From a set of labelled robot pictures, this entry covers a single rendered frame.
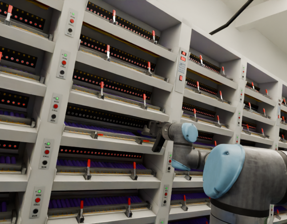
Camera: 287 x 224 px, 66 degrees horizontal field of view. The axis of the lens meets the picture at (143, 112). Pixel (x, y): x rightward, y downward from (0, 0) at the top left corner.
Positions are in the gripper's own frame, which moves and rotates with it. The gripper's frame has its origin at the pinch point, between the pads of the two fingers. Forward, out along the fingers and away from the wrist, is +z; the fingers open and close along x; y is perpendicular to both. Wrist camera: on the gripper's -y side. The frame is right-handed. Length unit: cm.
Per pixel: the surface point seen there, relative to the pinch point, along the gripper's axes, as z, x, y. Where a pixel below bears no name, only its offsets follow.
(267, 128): -2, -151, 25
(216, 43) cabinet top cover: -11, -48, 72
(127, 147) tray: -7.4, 15.2, -8.6
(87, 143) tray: -7.4, 37.1, -8.5
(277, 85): -11, -151, 68
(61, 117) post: -8, 51, 1
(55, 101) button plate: -9, 55, 7
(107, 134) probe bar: -3.5, 25.8, -2.9
